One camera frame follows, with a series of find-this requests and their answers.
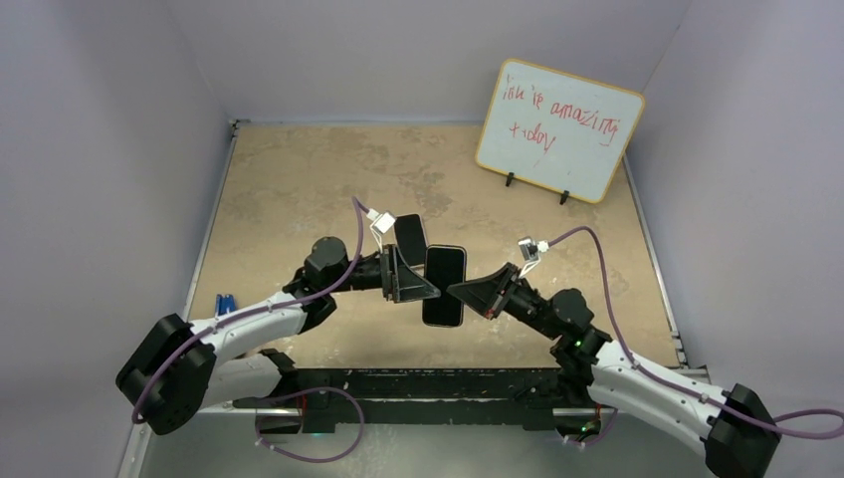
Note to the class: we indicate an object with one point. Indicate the black phone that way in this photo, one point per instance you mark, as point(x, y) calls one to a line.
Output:
point(444, 285)

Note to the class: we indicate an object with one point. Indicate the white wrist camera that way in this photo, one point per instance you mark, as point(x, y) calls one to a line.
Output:
point(531, 251)
point(380, 224)

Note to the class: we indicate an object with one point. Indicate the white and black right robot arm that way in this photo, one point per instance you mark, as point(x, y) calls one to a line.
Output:
point(729, 428)

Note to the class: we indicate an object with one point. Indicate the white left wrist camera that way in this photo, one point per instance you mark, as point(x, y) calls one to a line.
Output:
point(380, 224)

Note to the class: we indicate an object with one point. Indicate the black phone case with camera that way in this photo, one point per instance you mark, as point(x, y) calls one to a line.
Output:
point(444, 287)

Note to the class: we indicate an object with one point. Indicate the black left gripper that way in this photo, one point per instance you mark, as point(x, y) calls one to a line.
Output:
point(401, 284)

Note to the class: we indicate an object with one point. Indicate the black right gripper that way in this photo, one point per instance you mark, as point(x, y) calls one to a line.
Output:
point(484, 295)

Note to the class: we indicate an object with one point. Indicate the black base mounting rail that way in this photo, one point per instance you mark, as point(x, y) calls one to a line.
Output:
point(318, 400)

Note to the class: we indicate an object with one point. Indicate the whiteboard with red writing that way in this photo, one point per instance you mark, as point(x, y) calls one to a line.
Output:
point(556, 130)

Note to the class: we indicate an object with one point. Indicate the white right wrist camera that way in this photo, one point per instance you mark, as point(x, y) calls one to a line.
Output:
point(531, 251)

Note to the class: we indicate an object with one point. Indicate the pale pink phone case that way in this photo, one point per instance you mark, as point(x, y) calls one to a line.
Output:
point(422, 254)

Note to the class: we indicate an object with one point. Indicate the black smartphone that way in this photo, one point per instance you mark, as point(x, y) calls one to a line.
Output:
point(411, 237)

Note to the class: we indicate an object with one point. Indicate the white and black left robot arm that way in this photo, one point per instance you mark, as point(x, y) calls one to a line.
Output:
point(168, 376)

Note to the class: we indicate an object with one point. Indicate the blue object at table edge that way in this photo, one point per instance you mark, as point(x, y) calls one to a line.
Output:
point(224, 304)

